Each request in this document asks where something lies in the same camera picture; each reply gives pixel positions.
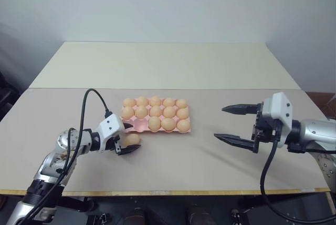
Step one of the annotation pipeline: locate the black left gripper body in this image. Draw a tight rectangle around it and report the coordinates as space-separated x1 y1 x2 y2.
106 136 124 156

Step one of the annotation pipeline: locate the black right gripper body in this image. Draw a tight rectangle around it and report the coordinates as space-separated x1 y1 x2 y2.
251 101 283 144

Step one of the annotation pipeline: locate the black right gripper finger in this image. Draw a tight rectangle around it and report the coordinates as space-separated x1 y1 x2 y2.
213 133 261 154
221 103 260 116

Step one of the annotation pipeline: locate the pink egg tray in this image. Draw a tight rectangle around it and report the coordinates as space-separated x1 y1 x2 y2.
120 99 193 134

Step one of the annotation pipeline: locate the brown wooden furniture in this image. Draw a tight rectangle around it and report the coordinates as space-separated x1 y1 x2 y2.
306 91 336 119

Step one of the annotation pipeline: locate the dark brown rounded shape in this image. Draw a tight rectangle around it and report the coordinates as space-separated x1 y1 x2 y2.
125 206 145 225

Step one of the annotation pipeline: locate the black horizontal bar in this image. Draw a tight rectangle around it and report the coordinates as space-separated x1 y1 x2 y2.
58 195 97 213

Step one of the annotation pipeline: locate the black bulky background object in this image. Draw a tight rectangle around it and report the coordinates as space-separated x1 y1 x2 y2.
0 69 20 122

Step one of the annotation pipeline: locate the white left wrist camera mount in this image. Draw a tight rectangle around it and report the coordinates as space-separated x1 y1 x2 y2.
97 113 125 153

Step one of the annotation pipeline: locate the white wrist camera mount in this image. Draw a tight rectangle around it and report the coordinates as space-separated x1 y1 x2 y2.
97 113 125 153
261 91 294 149

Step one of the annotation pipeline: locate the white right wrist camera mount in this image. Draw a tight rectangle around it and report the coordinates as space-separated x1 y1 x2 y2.
261 91 294 149

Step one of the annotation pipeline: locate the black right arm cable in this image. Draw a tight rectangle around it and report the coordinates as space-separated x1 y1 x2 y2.
259 139 336 224

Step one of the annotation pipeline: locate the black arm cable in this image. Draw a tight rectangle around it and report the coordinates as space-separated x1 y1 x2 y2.
25 88 113 222
259 139 336 224

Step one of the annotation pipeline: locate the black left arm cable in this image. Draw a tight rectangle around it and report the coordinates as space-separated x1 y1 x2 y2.
25 88 113 222

